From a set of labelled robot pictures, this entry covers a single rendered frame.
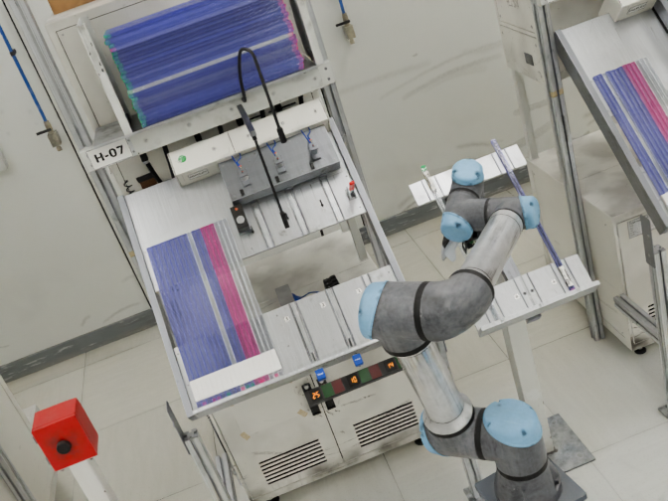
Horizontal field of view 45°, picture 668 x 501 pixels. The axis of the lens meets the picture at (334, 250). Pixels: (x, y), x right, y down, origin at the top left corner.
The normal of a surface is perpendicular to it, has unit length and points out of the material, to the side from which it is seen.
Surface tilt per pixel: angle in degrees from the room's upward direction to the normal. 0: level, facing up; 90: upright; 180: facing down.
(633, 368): 0
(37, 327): 90
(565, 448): 0
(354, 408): 90
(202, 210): 43
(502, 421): 7
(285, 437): 88
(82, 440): 90
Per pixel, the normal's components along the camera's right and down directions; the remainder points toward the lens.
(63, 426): 0.22, 0.40
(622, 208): -0.29, -0.84
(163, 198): -0.06, -0.35
